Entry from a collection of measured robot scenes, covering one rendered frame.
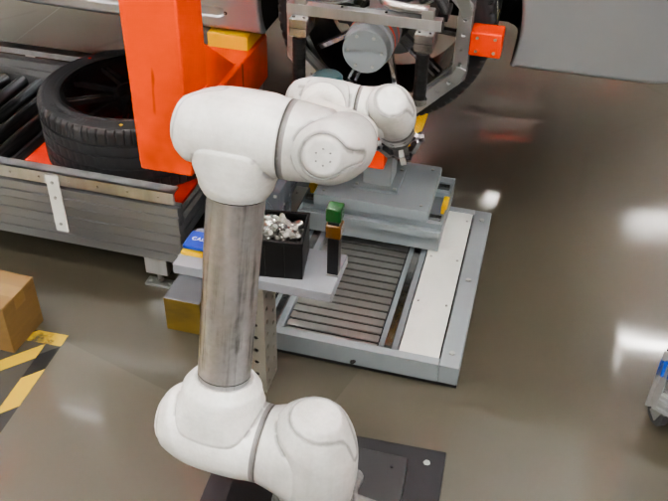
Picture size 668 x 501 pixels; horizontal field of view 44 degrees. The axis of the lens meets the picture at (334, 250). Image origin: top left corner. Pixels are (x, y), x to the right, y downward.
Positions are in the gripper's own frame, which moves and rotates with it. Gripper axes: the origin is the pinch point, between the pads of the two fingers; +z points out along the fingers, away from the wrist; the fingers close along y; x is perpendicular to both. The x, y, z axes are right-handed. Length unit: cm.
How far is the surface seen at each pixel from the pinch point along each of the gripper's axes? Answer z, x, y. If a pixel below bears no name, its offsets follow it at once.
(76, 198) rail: 34, 15, -105
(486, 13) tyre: 16, 42, 30
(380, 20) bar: -6.2, 35.6, -0.1
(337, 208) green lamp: -14.3, -14.7, -17.1
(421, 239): 69, -9, 1
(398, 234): 68, -6, -7
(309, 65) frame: 25, 41, -24
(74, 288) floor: 51, -10, -115
